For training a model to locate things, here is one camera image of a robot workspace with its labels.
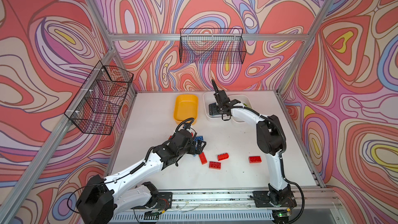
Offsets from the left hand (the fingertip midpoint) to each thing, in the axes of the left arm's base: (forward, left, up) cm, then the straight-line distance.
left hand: (198, 141), depth 81 cm
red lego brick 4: (-6, -31, -9) cm, 33 cm away
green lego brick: (+33, -33, -9) cm, 47 cm away
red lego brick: (-5, -2, -11) cm, 12 cm away
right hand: (+24, -13, -6) cm, 28 cm away
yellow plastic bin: (+35, +10, -13) cm, 38 cm away
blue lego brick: (+8, 0, -10) cm, 13 cm away
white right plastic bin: (+36, -32, -6) cm, 49 cm away
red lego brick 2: (-4, -14, -10) cm, 18 cm away
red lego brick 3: (-9, -10, -12) cm, 17 cm away
